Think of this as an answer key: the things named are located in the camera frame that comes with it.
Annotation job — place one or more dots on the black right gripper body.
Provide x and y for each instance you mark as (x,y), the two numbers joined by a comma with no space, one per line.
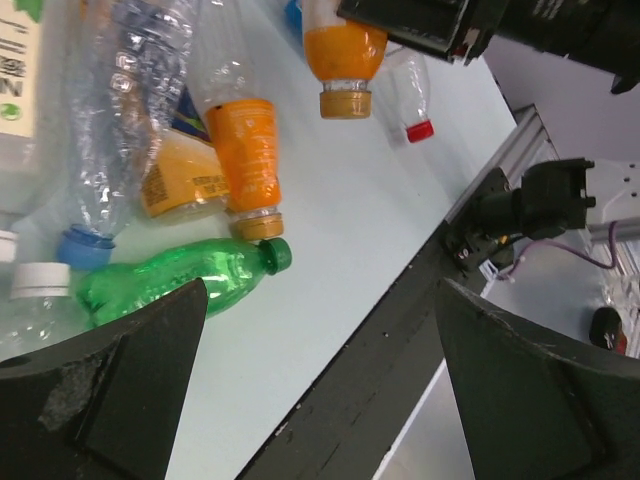
(600,34)

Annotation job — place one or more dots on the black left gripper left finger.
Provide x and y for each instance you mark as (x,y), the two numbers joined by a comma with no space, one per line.
(107,403)

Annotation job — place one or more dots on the green crushed plastic bottle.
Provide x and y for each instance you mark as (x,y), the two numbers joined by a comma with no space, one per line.
(230,270)

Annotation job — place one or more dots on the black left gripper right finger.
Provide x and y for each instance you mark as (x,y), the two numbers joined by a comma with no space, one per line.
(534,403)

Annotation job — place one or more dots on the yellow tea bottle blue label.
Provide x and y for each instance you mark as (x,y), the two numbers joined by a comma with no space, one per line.
(187,179)

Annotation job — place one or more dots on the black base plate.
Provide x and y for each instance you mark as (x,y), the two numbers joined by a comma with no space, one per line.
(345,423)

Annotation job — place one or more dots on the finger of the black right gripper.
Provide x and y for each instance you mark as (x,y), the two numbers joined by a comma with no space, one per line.
(448,30)

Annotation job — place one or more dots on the clear bottle blue label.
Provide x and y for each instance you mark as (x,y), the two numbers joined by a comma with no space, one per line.
(293,11)

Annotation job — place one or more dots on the orange juice bottle gold cap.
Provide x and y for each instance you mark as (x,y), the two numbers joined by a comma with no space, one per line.
(245,136)

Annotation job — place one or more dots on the crushed clear bottle blue cap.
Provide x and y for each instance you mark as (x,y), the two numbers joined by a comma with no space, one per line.
(127,78)

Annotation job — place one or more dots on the clear Nongfu bottle red label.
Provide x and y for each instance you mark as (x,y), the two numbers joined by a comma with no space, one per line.
(401,93)

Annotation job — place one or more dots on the clear bottle white cap lower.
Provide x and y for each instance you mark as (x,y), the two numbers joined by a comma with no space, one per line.
(40,310)

